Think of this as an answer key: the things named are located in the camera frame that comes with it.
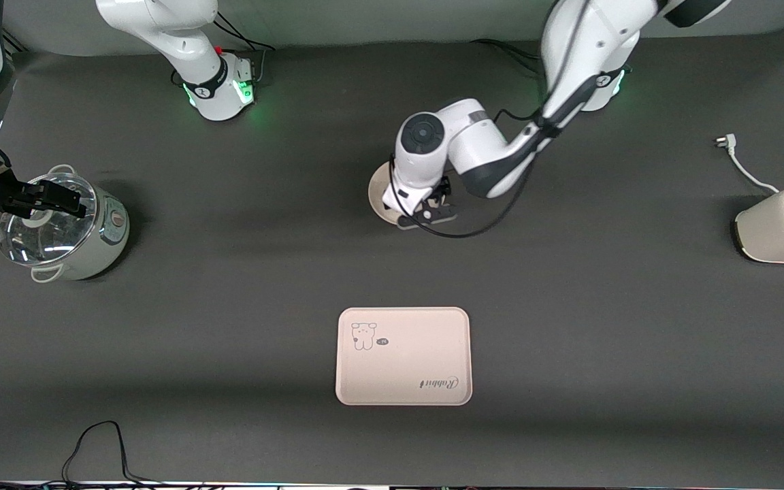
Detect round cream plate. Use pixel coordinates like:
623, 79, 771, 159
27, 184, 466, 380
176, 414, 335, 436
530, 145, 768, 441
368, 162, 406, 227

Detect cream tray with rabbit print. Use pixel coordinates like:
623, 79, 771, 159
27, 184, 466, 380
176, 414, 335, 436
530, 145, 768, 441
335, 306, 473, 407

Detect glass pot lid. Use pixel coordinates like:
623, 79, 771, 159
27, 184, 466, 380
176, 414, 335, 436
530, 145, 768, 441
0, 172, 98, 266

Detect pale green electric pot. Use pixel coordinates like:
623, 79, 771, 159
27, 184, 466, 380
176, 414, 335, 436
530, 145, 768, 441
0, 163, 131, 284

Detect dark grey table mat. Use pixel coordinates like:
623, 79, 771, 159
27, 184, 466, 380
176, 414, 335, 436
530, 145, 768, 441
0, 31, 784, 485

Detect white toaster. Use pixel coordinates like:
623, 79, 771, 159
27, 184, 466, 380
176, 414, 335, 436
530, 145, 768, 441
734, 185, 784, 265

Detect black left arm base cables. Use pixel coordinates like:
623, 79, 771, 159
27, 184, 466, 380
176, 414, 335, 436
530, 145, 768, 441
470, 37, 546, 77

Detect black arm base cables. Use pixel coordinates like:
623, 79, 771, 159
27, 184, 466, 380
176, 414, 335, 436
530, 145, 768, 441
212, 12, 277, 86
470, 37, 546, 77

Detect black right arm base cables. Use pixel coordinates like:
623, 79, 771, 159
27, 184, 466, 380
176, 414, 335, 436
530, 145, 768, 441
212, 12, 277, 86

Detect black cable at table edge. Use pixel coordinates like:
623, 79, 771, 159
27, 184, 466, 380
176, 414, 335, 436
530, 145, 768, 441
0, 421, 182, 487

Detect white toaster cable with plug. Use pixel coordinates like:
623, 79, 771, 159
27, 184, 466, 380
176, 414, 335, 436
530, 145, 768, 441
714, 133, 782, 195

